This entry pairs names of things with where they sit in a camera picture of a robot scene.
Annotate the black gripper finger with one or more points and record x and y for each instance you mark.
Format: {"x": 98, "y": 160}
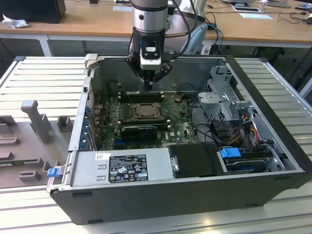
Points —
{"x": 164, "y": 70}
{"x": 135, "y": 65}

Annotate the silver square CPU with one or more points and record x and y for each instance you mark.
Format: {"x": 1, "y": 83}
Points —
{"x": 146, "y": 110}

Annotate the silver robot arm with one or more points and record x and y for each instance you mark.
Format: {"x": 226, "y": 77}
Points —
{"x": 150, "y": 17}

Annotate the black RAM slot bank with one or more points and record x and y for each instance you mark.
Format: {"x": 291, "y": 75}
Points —
{"x": 136, "y": 97}
{"x": 143, "y": 120}

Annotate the CPU socket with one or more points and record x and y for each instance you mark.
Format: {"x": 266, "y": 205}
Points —
{"x": 134, "y": 117}

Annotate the round coin battery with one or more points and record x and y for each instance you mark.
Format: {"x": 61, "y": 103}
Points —
{"x": 178, "y": 98}

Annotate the wooden desk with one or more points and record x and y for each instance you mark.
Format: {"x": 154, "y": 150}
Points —
{"x": 97, "y": 22}

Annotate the white case latch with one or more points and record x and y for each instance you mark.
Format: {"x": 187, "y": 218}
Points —
{"x": 90, "y": 61}

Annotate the pale blue teach pendant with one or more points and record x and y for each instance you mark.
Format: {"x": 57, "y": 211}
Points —
{"x": 198, "y": 39}

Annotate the green motherboard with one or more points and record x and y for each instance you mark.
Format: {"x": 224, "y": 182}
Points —
{"x": 180, "y": 126}

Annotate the grey metal drive cage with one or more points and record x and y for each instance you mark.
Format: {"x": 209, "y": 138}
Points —
{"x": 217, "y": 102}

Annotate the black graphics card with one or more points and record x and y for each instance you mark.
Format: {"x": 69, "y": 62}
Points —
{"x": 139, "y": 133}

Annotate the black plastic shroud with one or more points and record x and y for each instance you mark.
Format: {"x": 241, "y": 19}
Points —
{"x": 195, "y": 161}

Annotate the hard disk in blue carrier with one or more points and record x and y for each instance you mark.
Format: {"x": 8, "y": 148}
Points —
{"x": 230, "y": 156}

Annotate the black box on desk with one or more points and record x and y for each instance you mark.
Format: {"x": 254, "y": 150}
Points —
{"x": 31, "y": 9}

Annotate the silver power supply unit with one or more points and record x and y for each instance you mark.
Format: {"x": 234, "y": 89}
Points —
{"x": 85, "y": 168}

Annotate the crumpled white paper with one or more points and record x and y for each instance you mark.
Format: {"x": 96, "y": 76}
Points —
{"x": 14, "y": 22}

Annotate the grey parts rack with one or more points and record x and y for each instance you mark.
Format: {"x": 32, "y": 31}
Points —
{"x": 36, "y": 146}

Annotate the black open PC case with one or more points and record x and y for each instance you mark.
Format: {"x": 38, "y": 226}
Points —
{"x": 170, "y": 202}

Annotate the blue case latch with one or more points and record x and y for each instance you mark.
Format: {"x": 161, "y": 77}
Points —
{"x": 53, "y": 172}

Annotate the green RAM stick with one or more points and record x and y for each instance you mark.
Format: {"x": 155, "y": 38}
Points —
{"x": 17, "y": 162}

